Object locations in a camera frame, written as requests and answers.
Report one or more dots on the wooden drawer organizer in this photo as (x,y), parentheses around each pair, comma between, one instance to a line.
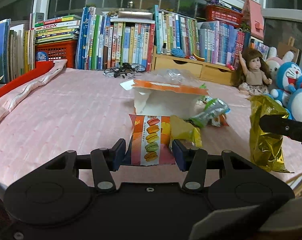
(204,71)

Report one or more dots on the clear plastic bag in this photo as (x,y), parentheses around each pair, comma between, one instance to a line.
(173,76)

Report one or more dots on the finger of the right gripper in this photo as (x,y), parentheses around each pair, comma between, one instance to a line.
(281,126)

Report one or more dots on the book row on organizer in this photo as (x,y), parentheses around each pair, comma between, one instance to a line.
(212,41)

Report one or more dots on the yellow snack wrapper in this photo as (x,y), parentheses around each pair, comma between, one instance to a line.
(182,130)

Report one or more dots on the black eyeglasses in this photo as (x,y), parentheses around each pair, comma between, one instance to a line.
(125,71)

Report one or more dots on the white orange macaron box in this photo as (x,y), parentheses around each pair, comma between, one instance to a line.
(157,105)

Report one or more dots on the large Doraemon plush front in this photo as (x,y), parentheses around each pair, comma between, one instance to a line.
(295,105)

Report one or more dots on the stacked books on crate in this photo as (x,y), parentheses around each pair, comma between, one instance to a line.
(58,29)

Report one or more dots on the gold foil snack bag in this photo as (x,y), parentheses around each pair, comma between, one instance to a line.
(266,147)

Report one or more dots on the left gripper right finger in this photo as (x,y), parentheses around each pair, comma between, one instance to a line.
(194,162)

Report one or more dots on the red pink folded cloth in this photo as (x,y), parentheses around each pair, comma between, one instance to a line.
(17,90)

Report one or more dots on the red crate left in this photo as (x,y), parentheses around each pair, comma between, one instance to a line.
(62,50)

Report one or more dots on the book row on table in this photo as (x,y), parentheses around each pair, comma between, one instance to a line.
(115,39)

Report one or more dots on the blue Doraemon plush sitting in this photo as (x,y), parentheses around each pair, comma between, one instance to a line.
(288,79)

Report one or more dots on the large blue book left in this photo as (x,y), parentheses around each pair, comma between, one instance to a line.
(4,43)

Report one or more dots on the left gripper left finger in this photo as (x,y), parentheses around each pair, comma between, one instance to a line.
(103,162)

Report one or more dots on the brown haired doll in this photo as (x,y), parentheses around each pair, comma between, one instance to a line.
(254,73)

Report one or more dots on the pink box on books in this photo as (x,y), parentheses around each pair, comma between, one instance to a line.
(252,16)

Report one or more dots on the red plastic basket top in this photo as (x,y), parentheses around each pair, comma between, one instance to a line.
(225,15)

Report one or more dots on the green clear plastic wrapper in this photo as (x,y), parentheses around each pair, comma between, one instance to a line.
(213,113)

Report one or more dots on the white rabbit plush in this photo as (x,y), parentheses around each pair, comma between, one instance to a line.
(274,62)

